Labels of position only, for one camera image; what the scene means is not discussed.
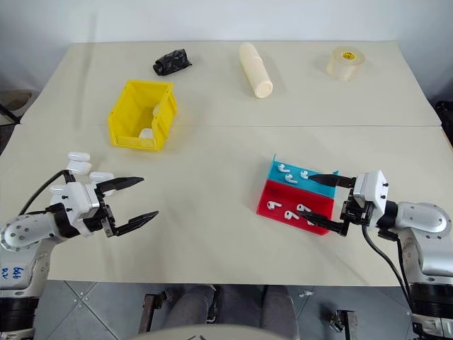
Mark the small white scrap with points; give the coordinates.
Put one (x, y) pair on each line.
(305, 293)

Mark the metal floor bracket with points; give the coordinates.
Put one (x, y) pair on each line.
(341, 320)

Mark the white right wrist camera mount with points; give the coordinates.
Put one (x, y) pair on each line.
(371, 187)

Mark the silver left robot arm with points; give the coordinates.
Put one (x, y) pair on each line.
(24, 230)

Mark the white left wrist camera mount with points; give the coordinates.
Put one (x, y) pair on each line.
(76, 198)

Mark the pale rounded robot body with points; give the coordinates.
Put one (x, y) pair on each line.
(230, 333)

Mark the rusty metal frame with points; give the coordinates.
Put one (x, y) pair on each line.
(150, 311)

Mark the yellow plastic bin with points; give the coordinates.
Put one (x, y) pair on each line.
(132, 117)

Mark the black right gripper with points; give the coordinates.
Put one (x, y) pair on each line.
(357, 212)

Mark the black plastic bag roll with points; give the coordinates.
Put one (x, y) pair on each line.
(171, 62)

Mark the cream cylindrical roll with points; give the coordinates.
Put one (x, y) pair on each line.
(255, 71)

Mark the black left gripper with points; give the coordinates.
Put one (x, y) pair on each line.
(102, 219)

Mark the clear tape roll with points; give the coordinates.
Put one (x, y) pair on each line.
(345, 63)

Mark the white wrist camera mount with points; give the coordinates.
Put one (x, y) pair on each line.
(371, 187)
(76, 198)

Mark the blue plastic tray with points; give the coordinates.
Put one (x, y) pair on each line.
(283, 186)

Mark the tan round background object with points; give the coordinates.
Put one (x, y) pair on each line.
(17, 99)

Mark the dark grey rounded shape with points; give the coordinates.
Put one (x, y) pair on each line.
(191, 304)

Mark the red plastic tray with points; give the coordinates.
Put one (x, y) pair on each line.
(279, 196)

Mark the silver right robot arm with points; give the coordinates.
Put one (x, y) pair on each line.
(424, 226)

